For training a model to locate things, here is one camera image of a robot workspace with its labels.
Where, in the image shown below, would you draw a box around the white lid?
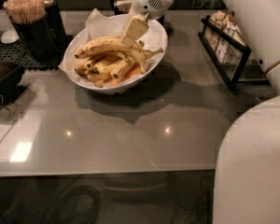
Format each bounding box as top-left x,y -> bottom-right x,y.
0,30 -> 19,44

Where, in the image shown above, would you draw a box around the sugar packets in rack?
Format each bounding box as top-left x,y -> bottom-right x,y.
204,10 -> 246,65

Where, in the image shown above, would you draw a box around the middle yellow banana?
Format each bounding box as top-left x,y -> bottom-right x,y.
93,55 -> 121,74

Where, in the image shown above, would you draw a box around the black rubber mat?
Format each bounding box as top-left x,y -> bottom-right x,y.
0,41 -> 63,71

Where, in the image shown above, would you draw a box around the bottom yellow banana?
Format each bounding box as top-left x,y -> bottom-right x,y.
86,73 -> 111,88

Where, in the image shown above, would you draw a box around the black stir stick cup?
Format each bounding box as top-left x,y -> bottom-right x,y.
11,16 -> 55,62

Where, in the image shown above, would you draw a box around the black condiment rack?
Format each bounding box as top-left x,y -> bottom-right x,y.
198,16 -> 270,91

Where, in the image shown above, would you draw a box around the black napkin holder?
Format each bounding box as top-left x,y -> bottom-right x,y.
109,0 -> 166,26

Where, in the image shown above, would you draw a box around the wooden stir sticks bundle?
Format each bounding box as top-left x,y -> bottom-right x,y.
3,0 -> 46,24

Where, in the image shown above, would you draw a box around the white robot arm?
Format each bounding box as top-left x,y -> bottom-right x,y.
213,0 -> 280,224

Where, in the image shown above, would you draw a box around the white paper liner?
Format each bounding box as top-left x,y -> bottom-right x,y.
58,8 -> 166,89

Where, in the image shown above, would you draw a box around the left small yellow banana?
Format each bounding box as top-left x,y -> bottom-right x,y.
75,55 -> 103,76

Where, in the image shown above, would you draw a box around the white bowl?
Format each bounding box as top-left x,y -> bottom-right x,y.
63,13 -> 169,95

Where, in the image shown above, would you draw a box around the spotted yellow banana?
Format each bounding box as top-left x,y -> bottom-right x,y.
74,35 -> 148,75

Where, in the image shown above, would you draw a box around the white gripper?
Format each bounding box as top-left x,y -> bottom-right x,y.
120,0 -> 174,46

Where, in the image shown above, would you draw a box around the yellow banana with long stem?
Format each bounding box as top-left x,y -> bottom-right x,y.
110,48 -> 164,81

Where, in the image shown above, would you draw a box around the black bottle with cork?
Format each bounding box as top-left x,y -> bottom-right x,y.
44,0 -> 68,60

